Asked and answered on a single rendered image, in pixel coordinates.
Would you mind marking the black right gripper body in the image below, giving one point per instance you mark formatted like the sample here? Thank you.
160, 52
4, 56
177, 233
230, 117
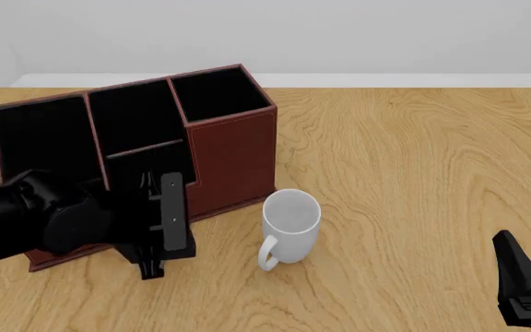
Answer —
530, 309

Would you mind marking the white mug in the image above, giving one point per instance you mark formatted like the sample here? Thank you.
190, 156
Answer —
291, 231

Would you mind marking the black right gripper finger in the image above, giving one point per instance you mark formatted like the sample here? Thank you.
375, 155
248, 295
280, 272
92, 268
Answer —
519, 266

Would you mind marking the red-brown desk caddy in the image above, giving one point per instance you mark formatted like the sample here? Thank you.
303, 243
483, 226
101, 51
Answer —
228, 155

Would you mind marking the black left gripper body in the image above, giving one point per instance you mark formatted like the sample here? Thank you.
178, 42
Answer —
134, 224

